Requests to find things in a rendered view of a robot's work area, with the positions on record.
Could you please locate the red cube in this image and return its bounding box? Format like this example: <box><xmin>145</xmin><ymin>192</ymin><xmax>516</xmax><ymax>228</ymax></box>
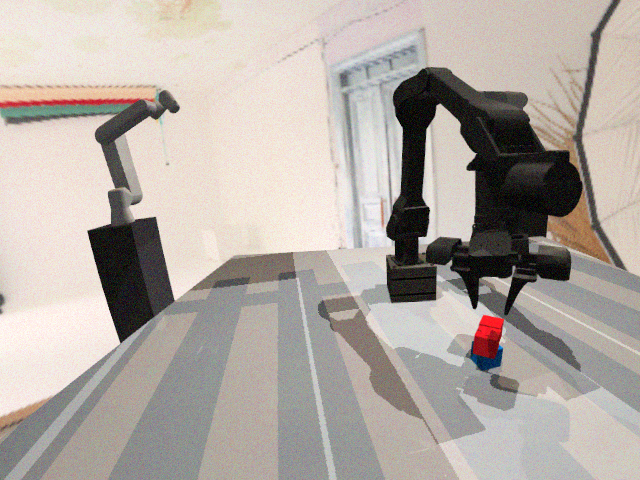
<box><xmin>479</xmin><ymin>315</ymin><xmax>504</xmax><ymax>339</ymax></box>
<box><xmin>473</xmin><ymin>325</ymin><xmax>501</xmax><ymax>359</ymax></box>

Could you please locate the blue cube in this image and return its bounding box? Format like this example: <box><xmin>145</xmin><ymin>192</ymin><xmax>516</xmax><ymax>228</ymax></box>
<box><xmin>471</xmin><ymin>341</ymin><xmax>503</xmax><ymax>371</ymax></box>

